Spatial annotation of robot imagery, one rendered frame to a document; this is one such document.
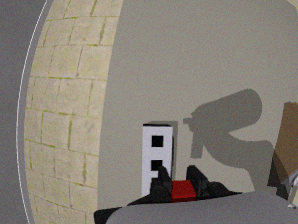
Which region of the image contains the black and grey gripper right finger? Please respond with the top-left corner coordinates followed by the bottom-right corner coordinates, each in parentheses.
top-left (186, 165), bottom-right (242, 201)

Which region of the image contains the white block with square holes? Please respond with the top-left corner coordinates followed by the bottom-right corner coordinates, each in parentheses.
top-left (142, 124), bottom-right (173, 197)

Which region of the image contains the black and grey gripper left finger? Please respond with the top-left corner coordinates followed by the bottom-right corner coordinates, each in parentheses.
top-left (93, 166), bottom-right (172, 224)

